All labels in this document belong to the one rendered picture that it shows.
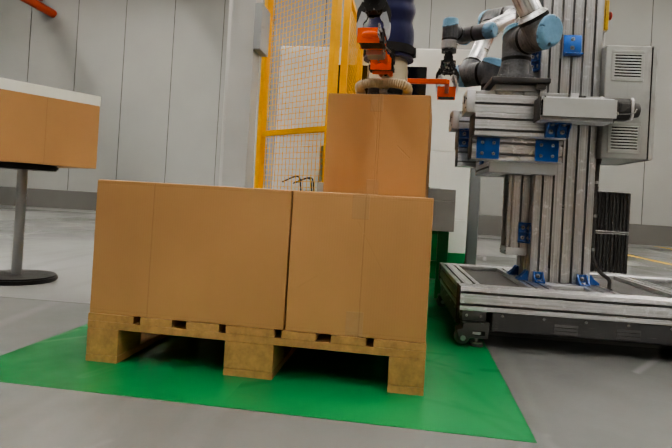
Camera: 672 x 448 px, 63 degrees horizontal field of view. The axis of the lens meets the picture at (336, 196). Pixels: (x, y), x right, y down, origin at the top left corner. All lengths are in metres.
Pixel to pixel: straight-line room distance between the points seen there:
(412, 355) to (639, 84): 1.56
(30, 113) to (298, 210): 1.93
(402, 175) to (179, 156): 10.53
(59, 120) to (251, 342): 1.96
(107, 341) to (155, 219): 0.39
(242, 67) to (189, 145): 8.74
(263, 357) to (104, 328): 0.49
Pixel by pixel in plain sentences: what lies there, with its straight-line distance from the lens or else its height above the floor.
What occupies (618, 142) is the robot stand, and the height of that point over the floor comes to 0.83.
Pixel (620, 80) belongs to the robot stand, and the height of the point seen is 1.08.
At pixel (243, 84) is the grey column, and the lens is 3.72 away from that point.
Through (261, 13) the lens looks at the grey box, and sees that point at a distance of 3.79.
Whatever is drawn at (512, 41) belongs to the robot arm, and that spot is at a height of 1.19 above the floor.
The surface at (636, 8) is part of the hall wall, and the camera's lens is 13.23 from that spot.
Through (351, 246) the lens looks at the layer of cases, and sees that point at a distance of 1.56.
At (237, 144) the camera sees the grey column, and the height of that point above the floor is 0.85.
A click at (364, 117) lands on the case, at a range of 2.18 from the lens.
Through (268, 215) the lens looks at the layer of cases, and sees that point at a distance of 1.60.
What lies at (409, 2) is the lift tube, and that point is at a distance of 2.54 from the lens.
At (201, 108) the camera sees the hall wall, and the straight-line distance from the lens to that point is 12.44.
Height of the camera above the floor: 0.52
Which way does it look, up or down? level
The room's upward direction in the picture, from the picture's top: 3 degrees clockwise
